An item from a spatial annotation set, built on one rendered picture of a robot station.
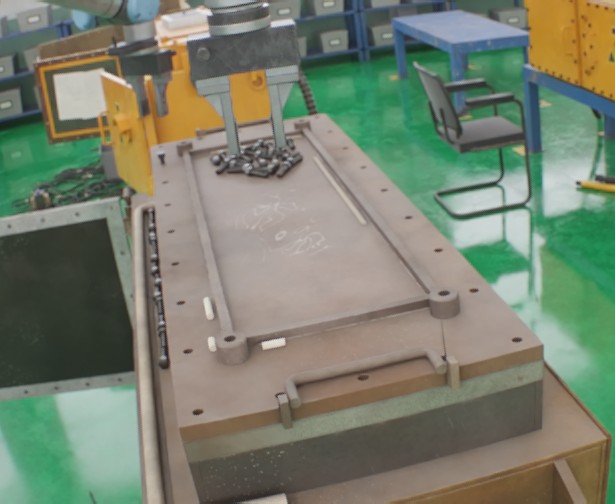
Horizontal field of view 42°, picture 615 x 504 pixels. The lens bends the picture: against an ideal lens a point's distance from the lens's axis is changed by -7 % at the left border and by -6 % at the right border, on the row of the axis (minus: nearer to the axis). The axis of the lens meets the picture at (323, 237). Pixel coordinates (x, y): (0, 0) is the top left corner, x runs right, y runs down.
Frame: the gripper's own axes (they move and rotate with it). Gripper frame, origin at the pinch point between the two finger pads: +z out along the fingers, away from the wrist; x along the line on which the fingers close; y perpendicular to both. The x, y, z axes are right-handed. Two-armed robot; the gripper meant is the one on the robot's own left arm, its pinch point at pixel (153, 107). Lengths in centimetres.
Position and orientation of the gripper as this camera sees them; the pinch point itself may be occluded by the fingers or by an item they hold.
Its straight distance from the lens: 196.5
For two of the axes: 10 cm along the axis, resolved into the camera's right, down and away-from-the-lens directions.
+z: 1.2, 9.2, 3.8
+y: 5.4, -3.8, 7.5
